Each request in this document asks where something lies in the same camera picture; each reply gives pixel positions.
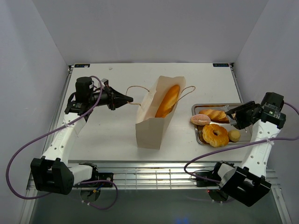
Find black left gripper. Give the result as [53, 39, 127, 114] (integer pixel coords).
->
[88, 84, 133, 111]

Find beige paper bag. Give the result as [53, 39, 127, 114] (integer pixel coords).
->
[128, 76, 196, 150]

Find long baguette fake bread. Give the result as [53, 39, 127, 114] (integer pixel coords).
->
[155, 84, 180, 118]

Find metal bread tongs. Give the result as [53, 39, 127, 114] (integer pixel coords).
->
[222, 105, 248, 130]

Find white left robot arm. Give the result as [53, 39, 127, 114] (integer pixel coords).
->
[30, 77, 133, 195]

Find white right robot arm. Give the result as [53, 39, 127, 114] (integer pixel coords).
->
[211, 92, 286, 207]

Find scored oval fake loaf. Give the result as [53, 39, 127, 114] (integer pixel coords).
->
[199, 109, 229, 123]

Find small round fake bun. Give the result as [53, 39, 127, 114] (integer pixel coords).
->
[228, 130, 241, 142]

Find pink sugared fake doughnut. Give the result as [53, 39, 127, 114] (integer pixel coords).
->
[190, 114, 211, 126]

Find metal baking tray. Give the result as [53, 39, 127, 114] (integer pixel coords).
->
[191, 103, 252, 145]

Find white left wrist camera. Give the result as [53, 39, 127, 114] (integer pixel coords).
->
[101, 78, 110, 88]

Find ring shaped fake bread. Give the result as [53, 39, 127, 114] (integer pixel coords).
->
[202, 124, 229, 147]

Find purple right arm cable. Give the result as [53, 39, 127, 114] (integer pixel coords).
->
[184, 102, 299, 203]

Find aluminium frame rail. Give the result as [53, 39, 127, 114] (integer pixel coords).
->
[27, 161, 281, 191]

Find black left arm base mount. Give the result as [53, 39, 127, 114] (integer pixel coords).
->
[74, 172, 114, 189]

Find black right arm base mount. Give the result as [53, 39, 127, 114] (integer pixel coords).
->
[191, 170, 221, 187]

